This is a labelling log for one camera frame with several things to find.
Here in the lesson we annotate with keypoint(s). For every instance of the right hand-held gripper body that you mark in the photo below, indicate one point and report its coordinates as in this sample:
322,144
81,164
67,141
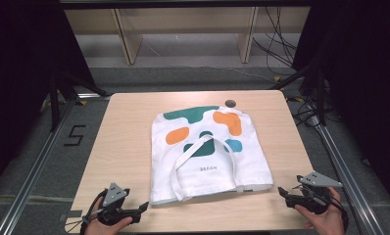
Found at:
315,191

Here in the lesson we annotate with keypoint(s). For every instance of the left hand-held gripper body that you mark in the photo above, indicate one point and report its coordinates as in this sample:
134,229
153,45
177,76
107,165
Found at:
115,196

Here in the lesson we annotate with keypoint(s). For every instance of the person's left hand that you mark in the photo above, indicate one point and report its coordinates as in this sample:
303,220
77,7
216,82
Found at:
106,229

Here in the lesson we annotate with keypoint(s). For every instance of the person's right hand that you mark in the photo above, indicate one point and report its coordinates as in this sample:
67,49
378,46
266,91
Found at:
323,223

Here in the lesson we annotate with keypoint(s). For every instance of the grey tape strip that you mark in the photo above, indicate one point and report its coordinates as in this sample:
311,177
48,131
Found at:
73,214

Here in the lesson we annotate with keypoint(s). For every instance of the white tote bag colour patches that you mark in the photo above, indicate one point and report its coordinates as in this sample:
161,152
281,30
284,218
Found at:
212,163

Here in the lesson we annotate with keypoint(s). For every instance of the black metal stand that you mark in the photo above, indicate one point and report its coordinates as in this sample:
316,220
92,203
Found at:
55,101
319,94

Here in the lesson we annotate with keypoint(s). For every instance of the yellow tape piece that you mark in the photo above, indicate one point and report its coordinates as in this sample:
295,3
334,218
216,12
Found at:
277,78
82,102

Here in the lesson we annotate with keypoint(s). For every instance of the dark round table grommet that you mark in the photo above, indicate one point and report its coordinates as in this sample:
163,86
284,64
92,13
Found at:
230,103

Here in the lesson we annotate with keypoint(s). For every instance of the black curtain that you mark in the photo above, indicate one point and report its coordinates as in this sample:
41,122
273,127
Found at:
23,81
366,81

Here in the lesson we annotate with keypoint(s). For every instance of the aluminium floor rail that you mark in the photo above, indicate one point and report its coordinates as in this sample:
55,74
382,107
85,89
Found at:
350,182
36,169

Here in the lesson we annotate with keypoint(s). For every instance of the light wooden shelf frame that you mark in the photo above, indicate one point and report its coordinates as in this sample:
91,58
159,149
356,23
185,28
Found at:
131,39

